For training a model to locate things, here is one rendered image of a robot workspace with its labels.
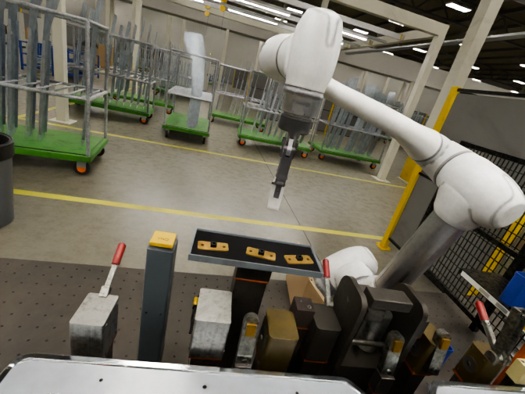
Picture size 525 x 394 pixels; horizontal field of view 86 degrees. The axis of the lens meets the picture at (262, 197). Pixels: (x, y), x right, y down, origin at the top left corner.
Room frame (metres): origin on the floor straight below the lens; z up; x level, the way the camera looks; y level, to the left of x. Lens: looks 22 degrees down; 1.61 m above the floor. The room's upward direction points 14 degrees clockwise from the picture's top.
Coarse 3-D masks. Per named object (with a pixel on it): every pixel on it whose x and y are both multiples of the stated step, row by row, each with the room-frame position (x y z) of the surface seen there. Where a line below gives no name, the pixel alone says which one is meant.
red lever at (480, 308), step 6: (480, 306) 0.73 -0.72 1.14; (480, 312) 0.71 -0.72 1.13; (486, 312) 0.71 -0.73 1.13; (480, 318) 0.70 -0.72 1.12; (486, 318) 0.70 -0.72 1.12; (486, 324) 0.69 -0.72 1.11; (486, 330) 0.68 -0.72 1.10; (492, 336) 0.66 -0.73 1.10; (492, 342) 0.65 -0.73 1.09; (498, 360) 0.62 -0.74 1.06
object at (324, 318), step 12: (324, 312) 0.61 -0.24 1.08; (312, 324) 0.57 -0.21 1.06; (324, 324) 0.56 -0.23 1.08; (336, 324) 0.57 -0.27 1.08; (312, 336) 0.55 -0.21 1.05; (324, 336) 0.55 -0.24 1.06; (336, 336) 0.55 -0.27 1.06; (300, 348) 0.60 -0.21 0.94; (312, 348) 0.55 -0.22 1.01; (324, 348) 0.55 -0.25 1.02; (300, 360) 0.57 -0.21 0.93; (312, 360) 0.55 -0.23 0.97; (324, 360) 0.55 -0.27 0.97; (300, 372) 0.56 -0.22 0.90; (312, 372) 0.56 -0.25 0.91
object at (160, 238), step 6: (156, 234) 0.65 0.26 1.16; (162, 234) 0.66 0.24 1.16; (168, 234) 0.67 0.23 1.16; (174, 234) 0.68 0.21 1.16; (150, 240) 0.62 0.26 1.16; (156, 240) 0.63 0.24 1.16; (162, 240) 0.63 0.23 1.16; (168, 240) 0.64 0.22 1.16; (174, 240) 0.65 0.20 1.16; (162, 246) 0.62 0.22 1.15; (168, 246) 0.62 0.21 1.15
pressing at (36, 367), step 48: (0, 384) 0.31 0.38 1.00; (48, 384) 0.33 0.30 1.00; (96, 384) 0.35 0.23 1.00; (144, 384) 0.37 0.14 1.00; (192, 384) 0.39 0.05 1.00; (240, 384) 0.42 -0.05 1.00; (288, 384) 0.44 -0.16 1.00; (336, 384) 0.47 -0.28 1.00; (432, 384) 0.54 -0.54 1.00; (480, 384) 0.57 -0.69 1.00
